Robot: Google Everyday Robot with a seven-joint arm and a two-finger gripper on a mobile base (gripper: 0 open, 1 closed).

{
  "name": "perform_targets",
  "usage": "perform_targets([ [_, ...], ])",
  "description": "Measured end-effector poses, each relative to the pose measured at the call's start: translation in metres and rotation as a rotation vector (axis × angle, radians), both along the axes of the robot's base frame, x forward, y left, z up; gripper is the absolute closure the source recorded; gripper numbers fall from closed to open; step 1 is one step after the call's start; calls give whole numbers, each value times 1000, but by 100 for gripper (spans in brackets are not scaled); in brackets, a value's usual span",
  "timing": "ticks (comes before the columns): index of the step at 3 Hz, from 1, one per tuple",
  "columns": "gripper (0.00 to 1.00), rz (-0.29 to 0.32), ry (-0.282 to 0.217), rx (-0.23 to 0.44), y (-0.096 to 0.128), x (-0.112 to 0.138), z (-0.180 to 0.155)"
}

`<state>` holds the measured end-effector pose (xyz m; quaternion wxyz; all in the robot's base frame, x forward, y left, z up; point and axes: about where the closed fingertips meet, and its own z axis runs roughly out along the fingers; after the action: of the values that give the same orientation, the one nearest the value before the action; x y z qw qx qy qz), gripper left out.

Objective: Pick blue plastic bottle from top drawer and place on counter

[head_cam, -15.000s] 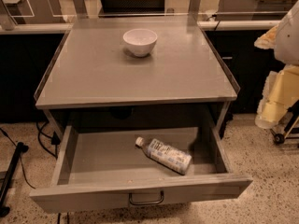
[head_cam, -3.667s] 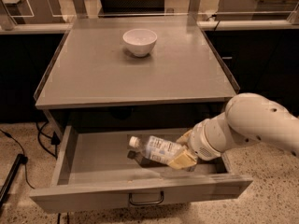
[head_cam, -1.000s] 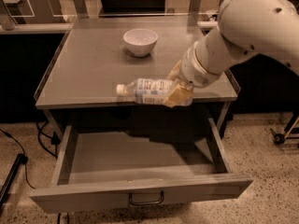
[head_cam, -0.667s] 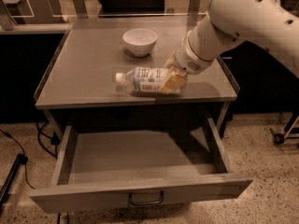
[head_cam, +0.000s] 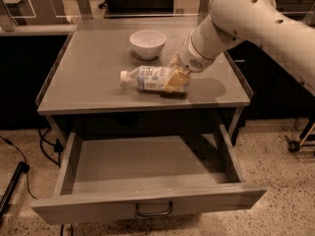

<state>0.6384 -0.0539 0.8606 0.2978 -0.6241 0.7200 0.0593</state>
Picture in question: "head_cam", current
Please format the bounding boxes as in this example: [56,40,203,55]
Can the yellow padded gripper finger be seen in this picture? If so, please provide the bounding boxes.
[163,69,190,92]
[167,52,179,68]

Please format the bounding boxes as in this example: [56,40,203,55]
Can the blue labelled plastic bottle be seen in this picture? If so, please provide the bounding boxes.
[119,65,189,93]

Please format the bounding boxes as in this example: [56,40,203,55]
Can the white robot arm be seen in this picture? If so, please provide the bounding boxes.
[163,0,315,94]

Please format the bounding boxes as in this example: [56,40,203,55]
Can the grey counter cabinet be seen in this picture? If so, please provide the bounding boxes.
[37,17,253,145]

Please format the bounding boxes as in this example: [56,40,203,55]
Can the grey open drawer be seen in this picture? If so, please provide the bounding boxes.
[31,127,267,224]

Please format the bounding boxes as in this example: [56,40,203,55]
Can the white ceramic bowl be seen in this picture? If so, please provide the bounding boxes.
[129,29,166,60]

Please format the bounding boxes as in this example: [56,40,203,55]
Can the black wheeled cart base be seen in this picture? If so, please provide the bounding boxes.
[285,116,315,153]

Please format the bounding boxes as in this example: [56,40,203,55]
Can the clear acrylic barrier panel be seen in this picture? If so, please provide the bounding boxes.
[0,0,315,20]

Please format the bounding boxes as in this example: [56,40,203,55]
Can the black stand leg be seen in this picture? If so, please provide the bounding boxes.
[0,161,29,219]

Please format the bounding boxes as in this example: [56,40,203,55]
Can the metal drawer handle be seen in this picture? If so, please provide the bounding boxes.
[135,202,173,217]

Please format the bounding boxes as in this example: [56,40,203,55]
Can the black floor cable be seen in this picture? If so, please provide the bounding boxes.
[37,127,65,167]

